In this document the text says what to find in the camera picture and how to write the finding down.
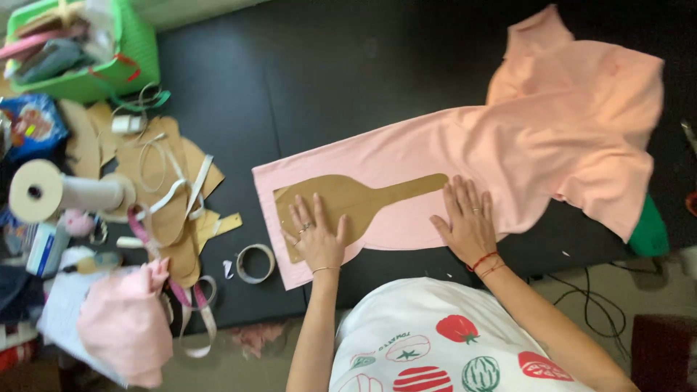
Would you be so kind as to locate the person's left hand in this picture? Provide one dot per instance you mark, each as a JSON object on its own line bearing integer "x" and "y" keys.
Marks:
{"x": 319, "y": 243}

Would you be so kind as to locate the person's right hand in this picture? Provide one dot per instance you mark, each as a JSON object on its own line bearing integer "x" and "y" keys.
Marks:
{"x": 469, "y": 228}

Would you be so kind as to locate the brown cardboard pattern template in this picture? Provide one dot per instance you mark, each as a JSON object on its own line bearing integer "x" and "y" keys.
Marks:
{"x": 348, "y": 199}

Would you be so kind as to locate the pink fabric garment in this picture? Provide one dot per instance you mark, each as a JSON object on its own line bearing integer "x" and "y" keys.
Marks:
{"x": 544, "y": 141}

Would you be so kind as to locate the roll of clear tape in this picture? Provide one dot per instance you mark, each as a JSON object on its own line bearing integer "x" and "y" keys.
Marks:
{"x": 255, "y": 263}

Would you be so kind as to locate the white printed t-shirt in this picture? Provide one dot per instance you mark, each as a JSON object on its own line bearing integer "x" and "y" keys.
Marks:
{"x": 435, "y": 348}

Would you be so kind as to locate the pink measuring tape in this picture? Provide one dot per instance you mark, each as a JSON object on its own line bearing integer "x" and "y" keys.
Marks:
{"x": 179, "y": 283}

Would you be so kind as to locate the heap of cardboard pattern pieces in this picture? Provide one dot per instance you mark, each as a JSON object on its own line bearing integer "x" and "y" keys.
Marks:
{"x": 163, "y": 179}

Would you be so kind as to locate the green fabric piece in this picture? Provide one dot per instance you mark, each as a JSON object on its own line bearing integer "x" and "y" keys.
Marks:
{"x": 649, "y": 231}

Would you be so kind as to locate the pink fabric bundle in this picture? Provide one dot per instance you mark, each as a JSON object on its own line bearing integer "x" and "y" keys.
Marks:
{"x": 128, "y": 326}

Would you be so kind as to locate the pink pincushion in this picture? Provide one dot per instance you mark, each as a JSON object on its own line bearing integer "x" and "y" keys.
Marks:
{"x": 77, "y": 222}

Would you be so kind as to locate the white paper sheet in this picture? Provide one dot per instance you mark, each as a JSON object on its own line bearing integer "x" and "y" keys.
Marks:
{"x": 68, "y": 316}

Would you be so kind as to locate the white thread cone spool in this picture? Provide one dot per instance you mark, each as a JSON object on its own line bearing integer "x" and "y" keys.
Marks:
{"x": 60, "y": 190}

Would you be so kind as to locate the white and blue box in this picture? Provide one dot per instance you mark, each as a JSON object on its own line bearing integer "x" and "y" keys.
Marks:
{"x": 46, "y": 248}

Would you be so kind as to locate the green plastic basket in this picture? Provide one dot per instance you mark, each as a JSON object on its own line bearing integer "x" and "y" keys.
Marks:
{"x": 81, "y": 49}

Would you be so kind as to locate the blue snack packet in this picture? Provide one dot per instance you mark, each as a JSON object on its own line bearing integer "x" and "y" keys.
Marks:
{"x": 32, "y": 128}

